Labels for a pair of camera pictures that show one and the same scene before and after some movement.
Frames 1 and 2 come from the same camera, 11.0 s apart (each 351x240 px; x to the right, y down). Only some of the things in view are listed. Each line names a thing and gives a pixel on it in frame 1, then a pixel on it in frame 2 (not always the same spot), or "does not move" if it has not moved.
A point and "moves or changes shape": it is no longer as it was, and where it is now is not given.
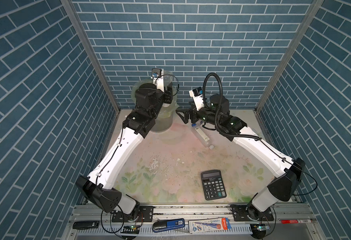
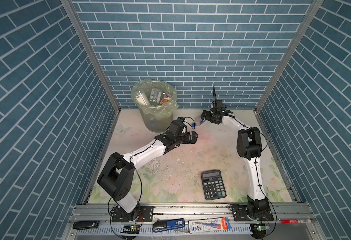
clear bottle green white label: (167, 77) moves or changes shape
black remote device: (85, 224) does not move
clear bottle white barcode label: (202, 135) moves or changes shape
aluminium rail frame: (291, 222) does not move
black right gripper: (188, 111) to (208, 113)
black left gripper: (167, 95) to (193, 139)
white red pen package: (195, 226) does not move
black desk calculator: (213, 185) does not move
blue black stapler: (165, 224) does not move
